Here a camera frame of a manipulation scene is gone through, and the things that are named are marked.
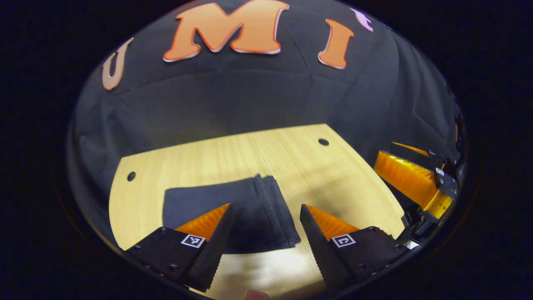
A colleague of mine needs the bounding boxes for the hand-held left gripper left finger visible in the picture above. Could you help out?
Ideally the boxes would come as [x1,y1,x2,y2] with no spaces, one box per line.
[124,203,235,293]

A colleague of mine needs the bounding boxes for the dark grey jeans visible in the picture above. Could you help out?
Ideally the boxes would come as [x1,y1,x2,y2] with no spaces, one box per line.
[162,174,301,255]

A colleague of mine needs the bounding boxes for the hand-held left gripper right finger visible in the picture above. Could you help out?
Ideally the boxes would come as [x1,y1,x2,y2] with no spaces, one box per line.
[299,204,408,291]

